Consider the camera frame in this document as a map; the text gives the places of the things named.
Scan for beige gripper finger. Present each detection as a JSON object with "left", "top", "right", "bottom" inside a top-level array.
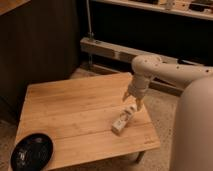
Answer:
[
  {"left": 122, "top": 92, "right": 130, "bottom": 102},
  {"left": 135, "top": 98, "right": 143, "bottom": 111}
]

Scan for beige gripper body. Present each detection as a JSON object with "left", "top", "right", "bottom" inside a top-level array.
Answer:
[{"left": 127, "top": 84, "right": 145, "bottom": 99}]

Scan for white plastic bottle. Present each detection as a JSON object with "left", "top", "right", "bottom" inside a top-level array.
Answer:
[{"left": 111, "top": 104, "right": 137, "bottom": 135}]

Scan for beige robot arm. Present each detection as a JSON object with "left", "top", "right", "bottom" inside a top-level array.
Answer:
[{"left": 125, "top": 55, "right": 213, "bottom": 171}]

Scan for black ceramic bowl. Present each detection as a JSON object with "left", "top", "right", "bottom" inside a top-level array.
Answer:
[{"left": 10, "top": 133, "right": 53, "bottom": 171}]

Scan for wooden table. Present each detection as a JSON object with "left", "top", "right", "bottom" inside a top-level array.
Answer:
[{"left": 15, "top": 73, "right": 160, "bottom": 170}]

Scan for grey metal beam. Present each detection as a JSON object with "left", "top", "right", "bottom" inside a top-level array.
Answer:
[{"left": 80, "top": 37, "right": 177, "bottom": 64}]

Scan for metal vertical pole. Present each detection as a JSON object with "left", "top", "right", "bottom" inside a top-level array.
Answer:
[{"left": 86, "top": 0, "right": 94, "bottom": 40}]

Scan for wooden shelf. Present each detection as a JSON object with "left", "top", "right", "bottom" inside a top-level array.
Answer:
[{"left": 92, "top": 0, "right": 213, "bottom": 21}]

